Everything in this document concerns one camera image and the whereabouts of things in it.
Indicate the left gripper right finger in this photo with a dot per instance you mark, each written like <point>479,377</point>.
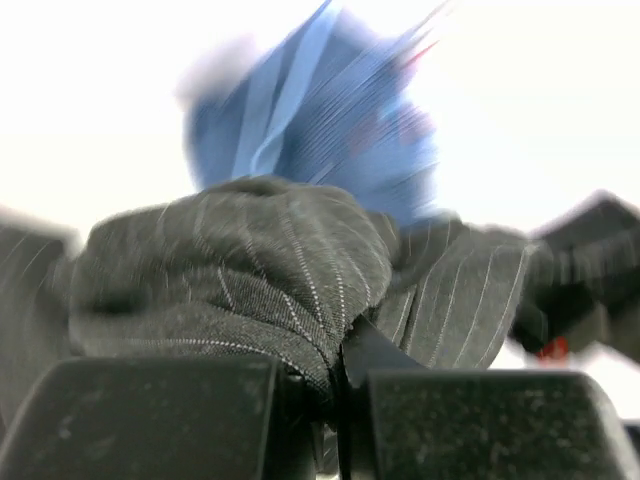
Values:
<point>404,421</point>

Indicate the black pinstripe shirt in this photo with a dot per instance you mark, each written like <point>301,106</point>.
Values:
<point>256,266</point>

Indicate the blue checked shirt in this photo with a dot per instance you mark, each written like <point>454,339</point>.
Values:
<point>329,106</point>

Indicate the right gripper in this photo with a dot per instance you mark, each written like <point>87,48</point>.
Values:
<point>590,292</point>

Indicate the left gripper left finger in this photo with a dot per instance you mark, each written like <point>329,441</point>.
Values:
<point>158,419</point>

